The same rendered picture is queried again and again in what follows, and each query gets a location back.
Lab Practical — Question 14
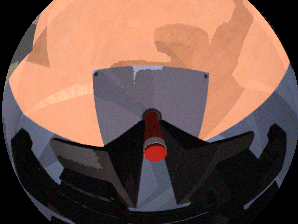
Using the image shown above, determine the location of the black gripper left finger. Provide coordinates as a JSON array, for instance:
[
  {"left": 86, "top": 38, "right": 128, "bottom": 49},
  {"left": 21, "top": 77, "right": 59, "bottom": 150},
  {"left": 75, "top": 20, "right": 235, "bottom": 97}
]
[{"left": 49, "top": 120, "right": 146, "bottom": 208}]

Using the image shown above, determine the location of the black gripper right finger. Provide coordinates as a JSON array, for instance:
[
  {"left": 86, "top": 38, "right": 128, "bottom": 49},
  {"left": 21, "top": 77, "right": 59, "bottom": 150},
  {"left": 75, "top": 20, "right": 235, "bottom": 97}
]
[{"left": 160, "top": 120, "right": 254, "bottom": 205}]

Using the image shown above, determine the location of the red peg with white band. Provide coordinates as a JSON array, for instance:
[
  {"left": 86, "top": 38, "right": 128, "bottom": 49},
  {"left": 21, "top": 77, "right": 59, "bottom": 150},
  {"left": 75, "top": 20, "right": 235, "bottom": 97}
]
[{"left": 144, "top": 111, "right": 168, "bottom": 161}]

